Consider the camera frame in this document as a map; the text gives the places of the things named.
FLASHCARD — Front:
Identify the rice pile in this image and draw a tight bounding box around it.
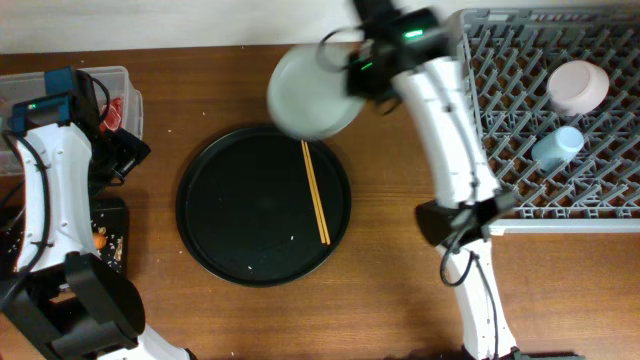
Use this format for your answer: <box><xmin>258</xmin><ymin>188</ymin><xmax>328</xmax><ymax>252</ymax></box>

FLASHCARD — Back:
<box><xmin>91</xmin><ymin>211</ymin><xmax>127</xmax><ymax>267</ymax></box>

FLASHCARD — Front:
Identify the light blue cup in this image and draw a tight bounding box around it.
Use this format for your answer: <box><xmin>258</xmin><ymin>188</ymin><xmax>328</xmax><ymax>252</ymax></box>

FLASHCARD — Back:
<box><xmin>531</xmin><ymin>126</ymin><xmax>585</xmax><ymax>172</ymax></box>

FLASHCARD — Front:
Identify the red snack wrapper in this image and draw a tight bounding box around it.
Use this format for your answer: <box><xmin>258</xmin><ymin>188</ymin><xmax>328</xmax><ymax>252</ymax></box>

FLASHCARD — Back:
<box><xmin>100</xmin><ymin>97</ymin><xmax>123</xmax><ymax>132</ymax></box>

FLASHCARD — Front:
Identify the round black tray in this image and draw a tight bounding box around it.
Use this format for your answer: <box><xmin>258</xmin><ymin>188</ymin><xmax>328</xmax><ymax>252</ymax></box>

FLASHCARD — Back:
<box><xmin>176</xmin><ymin>126</ymin><xmax>352</xmax><ymax>287</ymax></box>

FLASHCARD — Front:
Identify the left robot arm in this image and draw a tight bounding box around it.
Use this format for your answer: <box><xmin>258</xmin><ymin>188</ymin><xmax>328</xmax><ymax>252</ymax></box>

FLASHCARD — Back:
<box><xmin>1</xmin><ymin>93</ymin><xmax>194</xmax><ymax>359</ymax></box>

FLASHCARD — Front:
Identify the white bowl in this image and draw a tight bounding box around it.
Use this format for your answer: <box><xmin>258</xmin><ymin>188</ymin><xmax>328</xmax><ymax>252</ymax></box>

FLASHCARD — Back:
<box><xmin>547</xmin><ymin>60</ymin><xmax>610</xmax><ymax>116</ymax></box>

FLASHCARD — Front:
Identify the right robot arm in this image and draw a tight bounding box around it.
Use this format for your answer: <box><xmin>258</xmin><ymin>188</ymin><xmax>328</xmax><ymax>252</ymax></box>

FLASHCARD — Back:
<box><xmin>347</xmin><ymin>0</ymin><xmax>519</xmax><ymax>359</ymax></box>

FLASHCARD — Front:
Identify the white plate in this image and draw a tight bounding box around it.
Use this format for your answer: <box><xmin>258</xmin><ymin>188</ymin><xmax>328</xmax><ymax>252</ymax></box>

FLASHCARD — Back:
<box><xmin>267</xmin><ymin>45</ymin><xmax>365</xmax><ymax>141</ymax></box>

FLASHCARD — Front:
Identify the clear plastic bin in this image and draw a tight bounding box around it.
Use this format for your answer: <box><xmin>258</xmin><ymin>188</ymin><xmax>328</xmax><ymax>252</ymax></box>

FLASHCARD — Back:
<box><xmin>1</xmin><ymin>66</ymin><xmax>143</xmax><ymax>157</ymax></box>

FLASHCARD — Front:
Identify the black waste bin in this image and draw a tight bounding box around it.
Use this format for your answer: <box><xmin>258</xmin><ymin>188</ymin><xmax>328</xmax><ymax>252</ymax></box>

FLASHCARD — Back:
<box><xmin>1</xmin><ymin>197</ymin><xmax>130</xmax><ymax>301</ymax></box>

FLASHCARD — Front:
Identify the grey dishwasher rack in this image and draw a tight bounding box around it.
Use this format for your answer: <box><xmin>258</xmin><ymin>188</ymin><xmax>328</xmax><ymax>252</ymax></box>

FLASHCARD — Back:
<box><xmin>455</xmin><ymin>6</ymin><xmax>639</xmax><ymax>235</ymax></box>

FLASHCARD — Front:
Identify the orange carrot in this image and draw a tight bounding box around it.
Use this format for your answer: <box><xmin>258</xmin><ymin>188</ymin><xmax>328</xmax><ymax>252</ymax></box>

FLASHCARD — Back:
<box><xmin>93</xmin><ymin>233</ymin><xmax>107</xmax><ymax>250</ymax></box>

